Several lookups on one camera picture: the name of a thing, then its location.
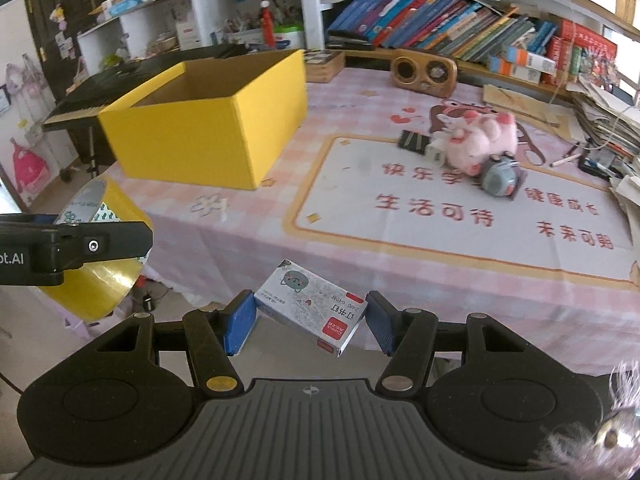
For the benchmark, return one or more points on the white shelf unit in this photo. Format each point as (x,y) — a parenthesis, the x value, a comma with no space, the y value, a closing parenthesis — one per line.
(312,10)

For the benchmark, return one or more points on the row of leaning books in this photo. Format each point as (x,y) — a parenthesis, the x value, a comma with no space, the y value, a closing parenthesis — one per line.
(440,25)

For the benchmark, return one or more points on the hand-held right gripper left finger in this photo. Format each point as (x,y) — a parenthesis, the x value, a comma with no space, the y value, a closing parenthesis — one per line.
(240,322)

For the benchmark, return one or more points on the white marker pen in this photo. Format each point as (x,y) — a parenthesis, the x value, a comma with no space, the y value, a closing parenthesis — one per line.
(566,161)

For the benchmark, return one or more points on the white staple box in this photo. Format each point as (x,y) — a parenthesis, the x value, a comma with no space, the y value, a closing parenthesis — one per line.
(310,305)

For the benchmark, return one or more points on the pink plush toy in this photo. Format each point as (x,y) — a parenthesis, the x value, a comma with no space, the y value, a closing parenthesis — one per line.
(480,137)

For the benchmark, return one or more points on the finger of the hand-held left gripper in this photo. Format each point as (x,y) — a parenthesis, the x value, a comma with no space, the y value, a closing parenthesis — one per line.
(115,245)

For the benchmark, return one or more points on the orange and blue carton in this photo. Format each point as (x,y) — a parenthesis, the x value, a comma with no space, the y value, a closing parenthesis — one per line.
(515,70)
(530,58)

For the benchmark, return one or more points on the pink cloth covered desktop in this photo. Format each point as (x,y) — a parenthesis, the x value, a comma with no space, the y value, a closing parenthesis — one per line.
(400,280)

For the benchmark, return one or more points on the brown retro radio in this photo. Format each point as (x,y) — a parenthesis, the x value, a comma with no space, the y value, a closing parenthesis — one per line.
(424,72)

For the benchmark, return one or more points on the red bottle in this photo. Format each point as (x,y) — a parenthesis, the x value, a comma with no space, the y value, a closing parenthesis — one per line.
(267,25)

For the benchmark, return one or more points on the yellow tape roll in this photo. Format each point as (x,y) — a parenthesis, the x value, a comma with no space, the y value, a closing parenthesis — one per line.
(95,285)

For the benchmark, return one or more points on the black piano keyboard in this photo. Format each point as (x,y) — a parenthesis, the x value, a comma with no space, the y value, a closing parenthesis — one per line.
(125,80)

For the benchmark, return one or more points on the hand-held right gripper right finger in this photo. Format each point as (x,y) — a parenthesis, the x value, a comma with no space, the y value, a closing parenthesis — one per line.
(382,322)

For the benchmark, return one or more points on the white tub green lid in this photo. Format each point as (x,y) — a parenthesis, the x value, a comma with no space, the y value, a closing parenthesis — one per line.
(289,37)

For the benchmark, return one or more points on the yellow cardboard box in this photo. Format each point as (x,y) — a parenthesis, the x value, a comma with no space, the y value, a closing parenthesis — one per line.
(200,130)

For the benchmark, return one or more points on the stack of paper folders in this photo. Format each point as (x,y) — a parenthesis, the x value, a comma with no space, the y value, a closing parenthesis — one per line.
(605,115)

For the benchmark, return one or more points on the red boxed dictionaries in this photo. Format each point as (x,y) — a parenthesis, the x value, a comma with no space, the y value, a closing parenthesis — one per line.
(580,55)

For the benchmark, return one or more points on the manila paper sheets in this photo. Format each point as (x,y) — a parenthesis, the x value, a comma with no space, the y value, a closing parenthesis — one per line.
(520,110)

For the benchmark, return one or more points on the wooden chess board box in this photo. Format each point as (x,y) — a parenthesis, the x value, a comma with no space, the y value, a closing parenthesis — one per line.
(325,66)

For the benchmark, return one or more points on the fluffy lilac sleeve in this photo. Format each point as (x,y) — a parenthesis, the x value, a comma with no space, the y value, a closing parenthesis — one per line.
(590,445)

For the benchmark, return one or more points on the grey toy car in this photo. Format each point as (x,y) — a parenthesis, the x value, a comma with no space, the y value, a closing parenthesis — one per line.
(502,180)

